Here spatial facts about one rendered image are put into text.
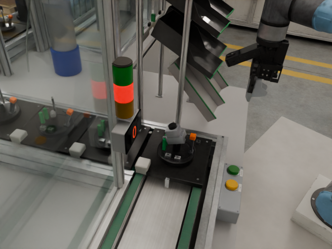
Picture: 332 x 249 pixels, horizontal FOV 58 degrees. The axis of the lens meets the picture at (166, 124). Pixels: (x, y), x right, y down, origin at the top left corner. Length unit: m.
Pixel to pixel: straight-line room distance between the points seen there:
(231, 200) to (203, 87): 0.53
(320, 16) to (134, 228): 0.76
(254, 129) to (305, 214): 1.86
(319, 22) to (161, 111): 0.91
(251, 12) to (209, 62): 3.86
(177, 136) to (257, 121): 2.06
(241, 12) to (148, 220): 4.37
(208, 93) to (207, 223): 0.60
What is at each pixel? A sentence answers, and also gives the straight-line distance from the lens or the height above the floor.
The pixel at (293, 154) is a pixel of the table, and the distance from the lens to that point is 1.41.
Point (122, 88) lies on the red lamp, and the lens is 0.73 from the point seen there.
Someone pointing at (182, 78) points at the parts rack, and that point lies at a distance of 1.14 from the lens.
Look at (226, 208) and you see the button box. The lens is 0.99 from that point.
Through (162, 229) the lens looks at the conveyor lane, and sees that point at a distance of 0.97.
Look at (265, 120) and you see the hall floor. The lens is 3.06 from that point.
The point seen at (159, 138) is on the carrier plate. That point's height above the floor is 0.97.
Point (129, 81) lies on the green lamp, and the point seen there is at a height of 1.37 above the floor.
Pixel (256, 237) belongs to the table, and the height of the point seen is 0.86.
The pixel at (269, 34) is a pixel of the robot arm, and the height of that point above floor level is 1.45.
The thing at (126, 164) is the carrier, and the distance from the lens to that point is 1.07.
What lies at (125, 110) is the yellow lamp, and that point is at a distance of 0.77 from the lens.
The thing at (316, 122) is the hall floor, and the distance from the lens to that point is 3.28.
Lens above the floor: 1.74
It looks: 39 degrees down
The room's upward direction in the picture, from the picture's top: 3 degrees clockwise
